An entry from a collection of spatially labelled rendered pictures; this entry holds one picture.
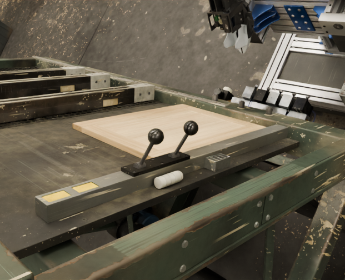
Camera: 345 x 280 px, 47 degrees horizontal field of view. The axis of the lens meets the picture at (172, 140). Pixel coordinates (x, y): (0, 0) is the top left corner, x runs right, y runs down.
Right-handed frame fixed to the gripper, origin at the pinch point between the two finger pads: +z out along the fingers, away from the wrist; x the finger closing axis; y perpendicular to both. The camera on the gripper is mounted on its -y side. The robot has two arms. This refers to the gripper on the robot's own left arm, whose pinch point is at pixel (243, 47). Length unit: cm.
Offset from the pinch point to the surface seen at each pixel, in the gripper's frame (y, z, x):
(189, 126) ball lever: 29.2, 4.4, 3.0
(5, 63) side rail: 4, 34, -188
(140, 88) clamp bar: -9, 36, -71
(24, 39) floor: -97, 100, -413
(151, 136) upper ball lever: 40.1, -1.4, 2.7
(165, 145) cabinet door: 25.1, 22.0, -17.1
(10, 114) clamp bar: 46, 9, -71
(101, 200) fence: 56, 5, 0
